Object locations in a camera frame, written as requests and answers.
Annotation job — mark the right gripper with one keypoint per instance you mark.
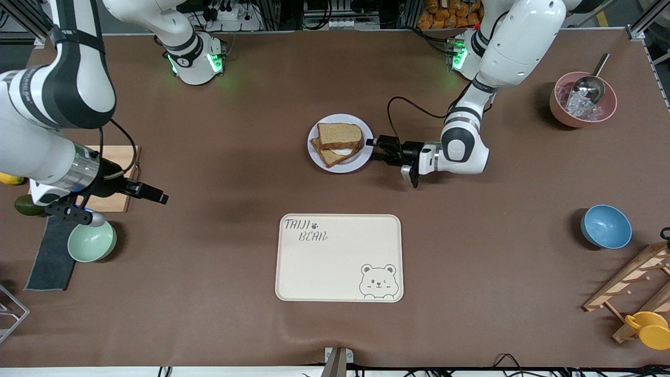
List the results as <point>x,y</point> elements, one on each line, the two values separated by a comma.
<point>111,184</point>

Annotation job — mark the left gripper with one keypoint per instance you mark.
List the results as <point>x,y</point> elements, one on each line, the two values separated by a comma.
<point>408,152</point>

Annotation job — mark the fried egg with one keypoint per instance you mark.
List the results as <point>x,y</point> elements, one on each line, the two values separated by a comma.
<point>343,152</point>

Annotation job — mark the pale blue round plate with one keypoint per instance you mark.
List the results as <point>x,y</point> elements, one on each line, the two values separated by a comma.
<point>345,166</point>

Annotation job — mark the plain brown bread slice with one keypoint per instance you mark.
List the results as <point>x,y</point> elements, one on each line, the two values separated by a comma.
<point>340,135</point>

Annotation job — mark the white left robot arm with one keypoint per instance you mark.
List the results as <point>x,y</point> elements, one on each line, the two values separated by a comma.
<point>523,42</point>

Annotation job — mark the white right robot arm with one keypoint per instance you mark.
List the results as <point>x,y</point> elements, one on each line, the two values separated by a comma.
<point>31,152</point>

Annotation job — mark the wooden cutting board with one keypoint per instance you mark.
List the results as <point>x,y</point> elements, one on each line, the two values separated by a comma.
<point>120,157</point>

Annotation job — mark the mint green bowl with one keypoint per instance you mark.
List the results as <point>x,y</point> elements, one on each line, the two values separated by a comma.
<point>91,246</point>

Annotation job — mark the dark green avocado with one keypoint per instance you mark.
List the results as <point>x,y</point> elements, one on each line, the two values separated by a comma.
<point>26,207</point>

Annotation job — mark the cream tray with bear print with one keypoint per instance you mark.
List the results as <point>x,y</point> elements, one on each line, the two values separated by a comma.
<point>335,262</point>

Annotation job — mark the dark grey cloth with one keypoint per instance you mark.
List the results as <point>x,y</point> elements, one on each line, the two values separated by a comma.
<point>52,272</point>

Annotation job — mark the grey power strip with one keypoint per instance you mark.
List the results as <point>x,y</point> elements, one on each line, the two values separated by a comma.
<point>327,23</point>

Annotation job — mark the yellow lemon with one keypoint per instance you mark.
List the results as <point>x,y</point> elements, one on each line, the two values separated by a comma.
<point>8,179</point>

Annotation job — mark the orange snack packs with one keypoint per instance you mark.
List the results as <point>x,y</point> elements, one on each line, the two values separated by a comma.
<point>445,18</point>

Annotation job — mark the pink bowl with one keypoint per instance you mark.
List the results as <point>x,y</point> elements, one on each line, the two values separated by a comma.
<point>562,118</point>

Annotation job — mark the white power strip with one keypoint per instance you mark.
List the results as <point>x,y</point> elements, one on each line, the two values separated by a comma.
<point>233,18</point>

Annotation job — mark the clear ice cubes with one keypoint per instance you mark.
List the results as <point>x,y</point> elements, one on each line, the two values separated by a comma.
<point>578,110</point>

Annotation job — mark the metal scoop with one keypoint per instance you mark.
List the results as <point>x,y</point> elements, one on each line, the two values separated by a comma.
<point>589,89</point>

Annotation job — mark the blue bowl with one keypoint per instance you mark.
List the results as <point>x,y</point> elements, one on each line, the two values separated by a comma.
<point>607,228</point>

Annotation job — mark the wooden dish rack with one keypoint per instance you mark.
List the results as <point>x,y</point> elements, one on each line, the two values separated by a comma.
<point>628,277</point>

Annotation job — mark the yellow mug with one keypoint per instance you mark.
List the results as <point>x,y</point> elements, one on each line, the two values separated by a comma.
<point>654,330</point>

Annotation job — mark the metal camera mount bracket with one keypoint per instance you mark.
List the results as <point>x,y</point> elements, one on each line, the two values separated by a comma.
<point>337,364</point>

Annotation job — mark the aluminium frame post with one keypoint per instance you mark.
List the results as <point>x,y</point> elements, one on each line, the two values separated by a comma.
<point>636,31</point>

